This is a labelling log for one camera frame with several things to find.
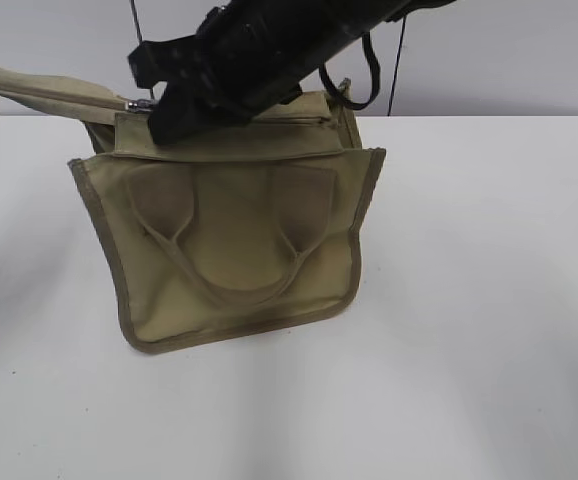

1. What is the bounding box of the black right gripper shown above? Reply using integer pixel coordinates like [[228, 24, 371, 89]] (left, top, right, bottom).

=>
[[128, 0, 444, 146]]

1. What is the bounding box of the silver metal zipper pull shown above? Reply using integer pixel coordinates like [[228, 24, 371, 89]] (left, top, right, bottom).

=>
[[125, 99, 157, 113]]

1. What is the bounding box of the yellow canvas tote bag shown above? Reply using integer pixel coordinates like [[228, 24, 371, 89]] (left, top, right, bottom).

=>
[[0, 68, 386, 354]]

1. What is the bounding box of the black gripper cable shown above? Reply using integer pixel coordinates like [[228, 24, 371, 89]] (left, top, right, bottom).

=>
[[317, 22, 381, 109]]

